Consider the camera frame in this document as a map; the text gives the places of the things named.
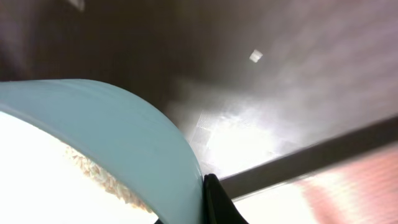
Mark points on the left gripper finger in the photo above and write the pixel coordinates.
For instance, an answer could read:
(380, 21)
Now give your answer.
(219, 208)

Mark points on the light blue rice bowl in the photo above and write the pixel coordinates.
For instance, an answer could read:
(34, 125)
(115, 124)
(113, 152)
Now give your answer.
(122, 133)

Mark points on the brown serving tray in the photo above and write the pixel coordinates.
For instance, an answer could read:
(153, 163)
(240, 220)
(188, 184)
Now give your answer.
(264, 91)

